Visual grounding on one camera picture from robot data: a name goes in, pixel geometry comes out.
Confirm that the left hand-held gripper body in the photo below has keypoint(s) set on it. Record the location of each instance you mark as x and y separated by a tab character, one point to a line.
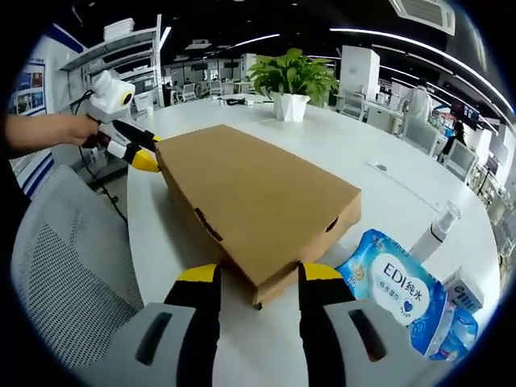
109	98

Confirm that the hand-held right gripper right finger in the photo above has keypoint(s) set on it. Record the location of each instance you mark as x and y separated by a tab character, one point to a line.
322	306

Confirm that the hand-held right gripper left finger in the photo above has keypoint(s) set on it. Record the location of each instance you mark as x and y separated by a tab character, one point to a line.
197	306

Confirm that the blue soft wipes pack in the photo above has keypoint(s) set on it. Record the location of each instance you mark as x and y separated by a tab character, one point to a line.
395	290

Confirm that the brown cardboard shoe box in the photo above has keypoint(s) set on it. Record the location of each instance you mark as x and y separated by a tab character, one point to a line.
250	189

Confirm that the white spray bottle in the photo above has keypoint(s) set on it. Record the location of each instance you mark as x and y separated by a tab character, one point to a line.
431	238

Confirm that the white printed carton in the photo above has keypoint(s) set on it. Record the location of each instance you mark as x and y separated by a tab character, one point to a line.
463	290

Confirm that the small blue soft pack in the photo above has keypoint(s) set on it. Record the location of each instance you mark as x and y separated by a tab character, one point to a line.
463	330

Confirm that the person's left hand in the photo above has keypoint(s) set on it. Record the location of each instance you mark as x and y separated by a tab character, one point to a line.
82	129

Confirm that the grey metal shelf rack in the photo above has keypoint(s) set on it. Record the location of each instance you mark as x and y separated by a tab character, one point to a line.
121	44

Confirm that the white stacked trays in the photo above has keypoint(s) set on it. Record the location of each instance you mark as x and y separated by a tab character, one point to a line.
117	28

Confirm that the white mesh office chair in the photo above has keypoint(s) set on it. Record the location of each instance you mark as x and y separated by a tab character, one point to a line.
68	262

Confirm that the short ceiling light strip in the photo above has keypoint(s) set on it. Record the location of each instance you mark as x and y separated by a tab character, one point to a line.
258	40

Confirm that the green plant in white pot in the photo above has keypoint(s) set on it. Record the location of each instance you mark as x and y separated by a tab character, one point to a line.
290	106

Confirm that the grey mesh office chair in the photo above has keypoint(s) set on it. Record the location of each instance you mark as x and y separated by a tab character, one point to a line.
354	105
421	137
461	161

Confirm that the white square column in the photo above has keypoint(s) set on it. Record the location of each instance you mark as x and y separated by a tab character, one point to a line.
360	68

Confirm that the long ceiling light strip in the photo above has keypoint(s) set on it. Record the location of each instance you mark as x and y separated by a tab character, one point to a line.
403	42

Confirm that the white ceiling air conditioner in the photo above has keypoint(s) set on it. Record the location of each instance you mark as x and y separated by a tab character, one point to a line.
423	14

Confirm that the blue white wall poster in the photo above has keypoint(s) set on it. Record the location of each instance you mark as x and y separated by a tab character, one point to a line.
30	92

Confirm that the dark wall screen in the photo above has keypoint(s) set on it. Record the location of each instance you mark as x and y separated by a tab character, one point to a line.
464	113

